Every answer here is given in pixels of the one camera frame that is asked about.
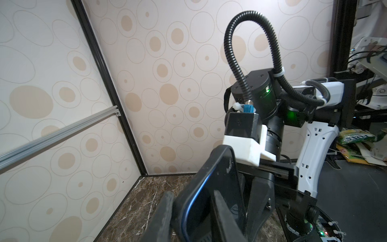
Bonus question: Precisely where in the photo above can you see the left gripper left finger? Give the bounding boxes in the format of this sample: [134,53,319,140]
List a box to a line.
[140,191,175,242]

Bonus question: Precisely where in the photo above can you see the horizontal aluminium rail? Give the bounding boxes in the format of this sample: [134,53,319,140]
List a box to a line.
[1,106,121,174]

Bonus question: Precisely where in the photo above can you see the black phone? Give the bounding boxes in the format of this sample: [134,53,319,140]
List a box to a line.
[171,145,247,242]

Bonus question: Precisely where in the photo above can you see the black frame post right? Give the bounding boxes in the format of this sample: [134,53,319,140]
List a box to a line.
[71,0,148,176]

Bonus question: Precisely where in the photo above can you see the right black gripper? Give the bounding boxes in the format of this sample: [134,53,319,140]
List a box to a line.
[237,160,302,242]

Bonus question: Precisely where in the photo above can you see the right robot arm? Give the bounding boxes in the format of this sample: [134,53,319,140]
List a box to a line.
[223,69,356,242]

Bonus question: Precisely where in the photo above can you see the right black corrugated cable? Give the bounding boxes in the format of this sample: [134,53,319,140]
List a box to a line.
[223,10,332,107]

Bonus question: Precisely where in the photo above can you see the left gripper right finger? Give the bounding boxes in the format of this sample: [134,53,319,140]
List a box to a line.
[211,190,247,242]

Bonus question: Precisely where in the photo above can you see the yellow tray with clutter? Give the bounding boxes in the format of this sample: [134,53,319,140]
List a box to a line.
[336,128,387,167]

